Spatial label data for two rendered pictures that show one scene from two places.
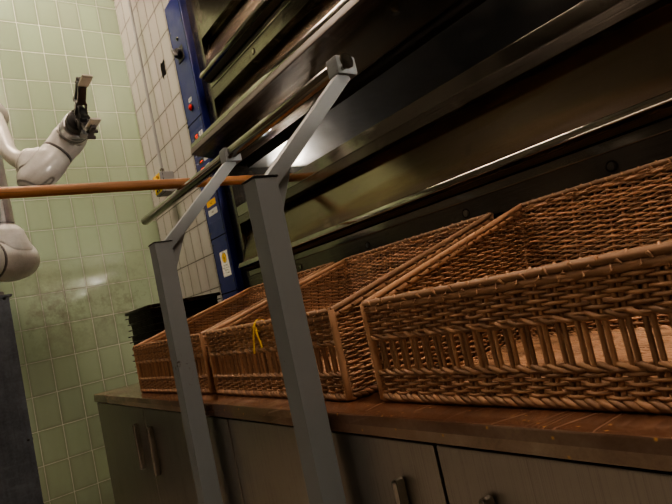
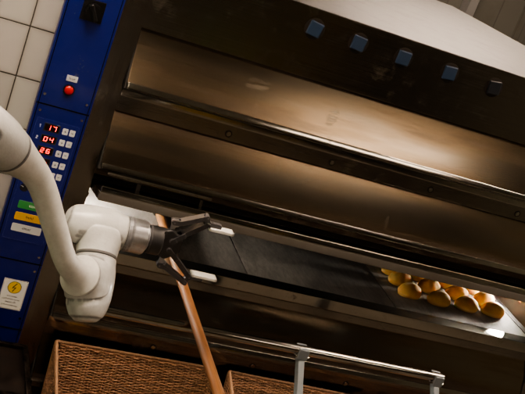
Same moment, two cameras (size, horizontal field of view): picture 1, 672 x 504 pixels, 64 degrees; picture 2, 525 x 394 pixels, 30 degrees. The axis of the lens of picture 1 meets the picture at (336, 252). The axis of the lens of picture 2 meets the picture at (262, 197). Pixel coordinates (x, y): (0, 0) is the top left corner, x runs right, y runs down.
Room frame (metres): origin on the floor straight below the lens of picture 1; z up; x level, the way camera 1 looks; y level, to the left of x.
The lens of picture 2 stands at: (0.84, 2.89, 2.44)
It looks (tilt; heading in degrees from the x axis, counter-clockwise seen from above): 18 degrees down; 287
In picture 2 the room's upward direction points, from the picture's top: 21 degrees clockwise
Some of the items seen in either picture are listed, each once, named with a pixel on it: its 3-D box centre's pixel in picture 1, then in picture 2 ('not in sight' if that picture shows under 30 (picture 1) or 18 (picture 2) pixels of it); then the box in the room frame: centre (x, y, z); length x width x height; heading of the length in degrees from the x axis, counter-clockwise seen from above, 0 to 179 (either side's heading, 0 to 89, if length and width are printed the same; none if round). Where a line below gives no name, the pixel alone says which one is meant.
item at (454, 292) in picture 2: not in sight; (426, 267); (1.21, -0.91, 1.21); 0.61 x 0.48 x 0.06; 127
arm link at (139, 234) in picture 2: (75, 127); (136, 235); (1.74, 0.76, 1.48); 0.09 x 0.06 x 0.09; 128
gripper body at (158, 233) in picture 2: (80, 118); (163, 241); (1.68, 0.72, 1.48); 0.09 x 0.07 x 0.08; 38
